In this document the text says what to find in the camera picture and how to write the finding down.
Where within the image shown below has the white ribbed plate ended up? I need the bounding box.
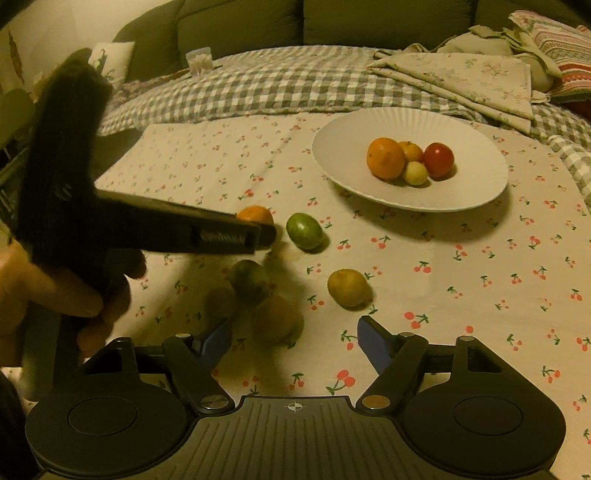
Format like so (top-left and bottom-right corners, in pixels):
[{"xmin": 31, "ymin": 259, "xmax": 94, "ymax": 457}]
[{"xmin": 312, "ymin": 108, "xmax": 509, "ymax": 213}]

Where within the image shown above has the grey checked blanket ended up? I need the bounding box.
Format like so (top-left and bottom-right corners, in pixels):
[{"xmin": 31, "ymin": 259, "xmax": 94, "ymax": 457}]
[{"xmin": 99, "ymin": 45, "xmax": 591, "ymax": 208}]

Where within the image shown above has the yellow round fruit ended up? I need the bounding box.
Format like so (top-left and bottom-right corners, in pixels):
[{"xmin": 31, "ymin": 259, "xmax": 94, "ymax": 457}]
[{"xmin": 327, "ymin": 269, "xmax": 373, "ymax": 309}]

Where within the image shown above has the small pale yellow fruit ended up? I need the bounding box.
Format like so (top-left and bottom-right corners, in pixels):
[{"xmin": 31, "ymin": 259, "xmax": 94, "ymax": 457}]
[{"xmin": 403, "ymin": 161, "xmax": 429, "ymax": 186}]

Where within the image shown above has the person's left hand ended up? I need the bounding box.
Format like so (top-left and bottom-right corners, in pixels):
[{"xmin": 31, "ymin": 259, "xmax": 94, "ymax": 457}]
[{"xmin": 0, "ymin": 240, "xmax": 147, "ymax": 365}]

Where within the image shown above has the small orange mandarin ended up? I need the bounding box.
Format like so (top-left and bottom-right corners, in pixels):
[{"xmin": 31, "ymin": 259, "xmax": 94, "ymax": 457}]
[{"xmin": 398, "ymin": 141, "xmax": 424, "ymax": 163}]

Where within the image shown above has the brownish yellow fruit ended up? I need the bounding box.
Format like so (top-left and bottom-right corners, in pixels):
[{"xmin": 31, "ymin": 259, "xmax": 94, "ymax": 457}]
[{"xmin": 253, "ymin": 295, "xmax": 304, "ymax": 347}]

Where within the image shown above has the dark green round fruit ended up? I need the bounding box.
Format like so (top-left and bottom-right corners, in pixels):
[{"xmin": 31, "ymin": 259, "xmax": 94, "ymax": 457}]
[{"xmin": 228, "ymin": 259, "xmax": 272, "ymax": 305}]

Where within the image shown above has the large orange mandarin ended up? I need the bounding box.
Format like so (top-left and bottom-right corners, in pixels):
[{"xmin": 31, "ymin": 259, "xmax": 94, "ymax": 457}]
[{"xmin": 366, "ymin": 137, "xmax": 406, "ymax": 181}]

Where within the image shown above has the green oval fruit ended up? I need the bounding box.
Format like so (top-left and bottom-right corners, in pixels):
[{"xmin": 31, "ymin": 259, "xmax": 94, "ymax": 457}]
[{"xmin": 286, "ymin": 212, "xmax": 325, "ymax": 252}]

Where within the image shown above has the clear cotton swab box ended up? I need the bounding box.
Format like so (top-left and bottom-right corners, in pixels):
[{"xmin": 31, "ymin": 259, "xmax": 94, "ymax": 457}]
[{"xmin": 185, "ymin": 46, "xmax": 214, "ymax": 75}]

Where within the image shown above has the white printed cushion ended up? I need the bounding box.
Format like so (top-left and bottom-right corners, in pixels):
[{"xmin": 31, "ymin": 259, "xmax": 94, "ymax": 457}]
[{"xmin": 88, "ymin": 41, "xmax": 137, "ymax": 91}]

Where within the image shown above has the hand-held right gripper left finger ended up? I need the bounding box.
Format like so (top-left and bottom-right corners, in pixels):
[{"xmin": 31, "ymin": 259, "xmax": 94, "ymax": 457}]
[{"xmin": 83, "ymin": 318, "xmax": 234, "ymax": 414}]

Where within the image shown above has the red cloth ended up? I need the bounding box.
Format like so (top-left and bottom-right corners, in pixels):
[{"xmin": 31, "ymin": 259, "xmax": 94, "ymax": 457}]
[{"xmin": 564, "ymin": 99, "xmax": 591, "ymax": 131}]

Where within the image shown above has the cherry print cloth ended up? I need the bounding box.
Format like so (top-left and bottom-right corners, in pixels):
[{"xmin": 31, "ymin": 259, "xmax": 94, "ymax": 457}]
[{"xmin": 92, "ymin": 108, "xmax": 591, "ymax": 480}]

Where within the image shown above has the red tomato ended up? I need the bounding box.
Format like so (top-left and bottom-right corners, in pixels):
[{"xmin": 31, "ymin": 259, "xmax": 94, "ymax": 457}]
[{"xmin": 424, "ymin": 142, "xmax": 455, "ymax": 179}]

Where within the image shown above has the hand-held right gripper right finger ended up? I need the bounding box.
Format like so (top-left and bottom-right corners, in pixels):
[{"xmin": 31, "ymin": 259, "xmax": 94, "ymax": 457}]
[{"xmin": 356, "ymin": 315, "xmax": 506, "ymax": 412}]

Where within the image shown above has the crumpled beige cloth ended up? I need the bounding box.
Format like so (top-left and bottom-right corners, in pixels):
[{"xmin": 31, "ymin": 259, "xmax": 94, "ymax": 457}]
[{"xmin": 436, "ymin": 25, "xmax": 563, "ymax": 92}]

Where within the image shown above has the striped patterned pillow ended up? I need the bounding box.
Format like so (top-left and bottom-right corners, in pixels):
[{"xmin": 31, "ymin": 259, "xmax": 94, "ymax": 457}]
[{"xmin": 508, "ymin": 10, "xmax": 591, "ymax": 103}]

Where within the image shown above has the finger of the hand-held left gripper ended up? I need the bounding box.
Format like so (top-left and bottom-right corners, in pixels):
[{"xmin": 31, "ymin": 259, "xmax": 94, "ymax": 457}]
[{"xmin": 95, "ymin": 188, "xmax": 279, "ymax": 256}]

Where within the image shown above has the folded beige floral cloth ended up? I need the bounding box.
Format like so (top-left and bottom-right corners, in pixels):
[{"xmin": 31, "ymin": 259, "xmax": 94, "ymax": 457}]
[{"xmin": 367, "ymin": 52, "xmax": 549, "ymax": 136}]

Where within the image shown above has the green sofa backrest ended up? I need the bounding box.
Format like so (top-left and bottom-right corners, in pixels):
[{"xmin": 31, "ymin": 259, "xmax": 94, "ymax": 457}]
[{"xmin": 113, "ymin": 0, "xmax": 591, "ymax": 83}]

